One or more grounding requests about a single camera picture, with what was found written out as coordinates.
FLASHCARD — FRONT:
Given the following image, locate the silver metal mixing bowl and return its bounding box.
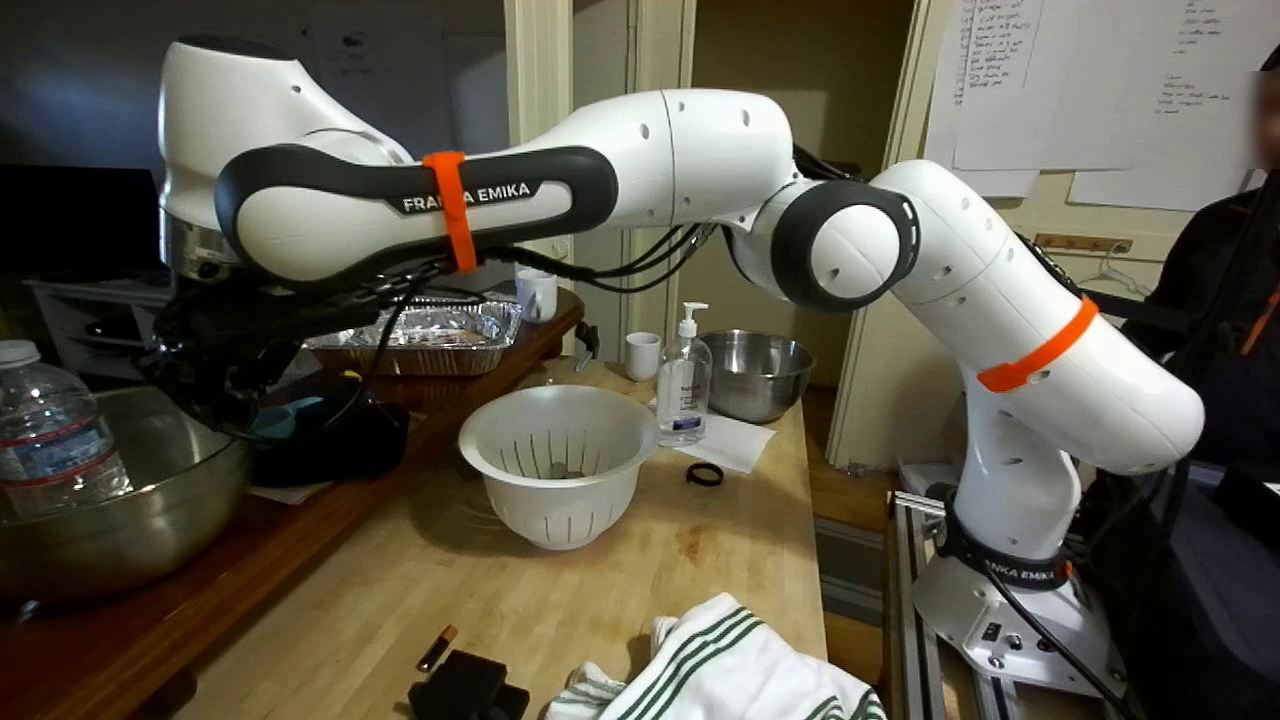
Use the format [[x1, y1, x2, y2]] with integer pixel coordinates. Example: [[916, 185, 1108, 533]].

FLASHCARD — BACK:
[[0, 385, 251, 611], [701, 328, 815, 426]]

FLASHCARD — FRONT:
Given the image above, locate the aluminium foil tray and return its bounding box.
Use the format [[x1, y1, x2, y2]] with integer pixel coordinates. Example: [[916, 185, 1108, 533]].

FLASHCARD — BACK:
[[300, 292, 530, 378]]

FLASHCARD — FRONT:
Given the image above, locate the clear plastic water bottle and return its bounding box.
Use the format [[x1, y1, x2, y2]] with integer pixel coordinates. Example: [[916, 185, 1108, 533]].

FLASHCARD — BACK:
[[0, 334, 138, 521]]

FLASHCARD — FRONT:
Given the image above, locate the white door frame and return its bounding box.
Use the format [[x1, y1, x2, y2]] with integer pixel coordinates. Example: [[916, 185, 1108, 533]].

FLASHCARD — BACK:
[[502, 0, 701, 375]]

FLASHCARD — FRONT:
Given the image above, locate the clear soap pump bottle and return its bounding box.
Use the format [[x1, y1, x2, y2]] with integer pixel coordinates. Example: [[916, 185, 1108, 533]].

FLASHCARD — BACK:
[[651, 299, 718, 447]]

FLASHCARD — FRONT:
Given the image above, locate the person in dark clothing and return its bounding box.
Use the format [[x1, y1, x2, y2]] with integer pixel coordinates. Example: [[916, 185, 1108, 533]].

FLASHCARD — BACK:
[[1138, 44, 1280, 496]]

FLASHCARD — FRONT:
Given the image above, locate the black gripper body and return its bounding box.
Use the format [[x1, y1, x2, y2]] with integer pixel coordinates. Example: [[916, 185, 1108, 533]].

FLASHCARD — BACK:
[[163, 264, 393, 404]]

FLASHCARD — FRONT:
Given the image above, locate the white TV stand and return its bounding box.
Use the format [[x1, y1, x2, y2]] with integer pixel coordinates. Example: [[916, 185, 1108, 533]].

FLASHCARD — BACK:
[[18, 271, 177, 391]]

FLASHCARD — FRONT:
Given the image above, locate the orange velcro strap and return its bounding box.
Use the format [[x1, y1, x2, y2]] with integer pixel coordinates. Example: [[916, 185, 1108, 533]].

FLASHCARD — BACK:
[[978, 292, 1104, 397], [420, 148, 485, 277]]

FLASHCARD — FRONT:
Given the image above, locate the white paper sheet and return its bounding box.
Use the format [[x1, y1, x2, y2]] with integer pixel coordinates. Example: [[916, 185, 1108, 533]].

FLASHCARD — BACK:
[[671, 404, 776, 480]]

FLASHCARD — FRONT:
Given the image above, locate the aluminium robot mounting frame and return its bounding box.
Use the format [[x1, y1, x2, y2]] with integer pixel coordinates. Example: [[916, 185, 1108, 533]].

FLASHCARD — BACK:
[[885, 456, 1138, 720]]

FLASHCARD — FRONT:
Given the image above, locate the small dark pen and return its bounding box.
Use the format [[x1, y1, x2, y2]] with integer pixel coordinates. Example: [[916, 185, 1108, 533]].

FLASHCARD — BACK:
[[414, 621, 461, 677]]

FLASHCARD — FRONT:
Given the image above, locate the white paper mat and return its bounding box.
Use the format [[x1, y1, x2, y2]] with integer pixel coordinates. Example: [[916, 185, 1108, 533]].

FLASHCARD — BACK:
[[243, 476, 337, 511]]

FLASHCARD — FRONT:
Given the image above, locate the white green striped towel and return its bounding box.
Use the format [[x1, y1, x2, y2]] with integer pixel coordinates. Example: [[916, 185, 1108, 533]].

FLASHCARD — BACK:
[[537, 586, 893, 720]]

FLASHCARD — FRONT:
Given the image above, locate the black flat television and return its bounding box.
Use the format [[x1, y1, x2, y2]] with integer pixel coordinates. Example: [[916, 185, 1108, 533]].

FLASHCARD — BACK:
[[0, 158, 170, 284]]

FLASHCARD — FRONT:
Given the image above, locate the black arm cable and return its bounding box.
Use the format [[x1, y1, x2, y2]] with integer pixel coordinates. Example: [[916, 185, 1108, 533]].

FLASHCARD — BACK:
[[352, 215, 734, 404]]

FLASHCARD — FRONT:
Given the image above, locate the black bulky pan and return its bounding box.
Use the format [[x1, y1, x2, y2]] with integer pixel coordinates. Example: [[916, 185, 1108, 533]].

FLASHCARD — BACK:
[[243, 397, 414, 491]]

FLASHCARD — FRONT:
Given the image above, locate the white plastic colander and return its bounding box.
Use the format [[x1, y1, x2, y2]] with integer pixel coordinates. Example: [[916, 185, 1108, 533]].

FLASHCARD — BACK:
[[456, 378, 659, 556]]

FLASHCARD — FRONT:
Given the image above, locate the black wallet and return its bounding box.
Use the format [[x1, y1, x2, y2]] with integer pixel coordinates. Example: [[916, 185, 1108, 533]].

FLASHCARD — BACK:
[[405, 649, 531, 720]]

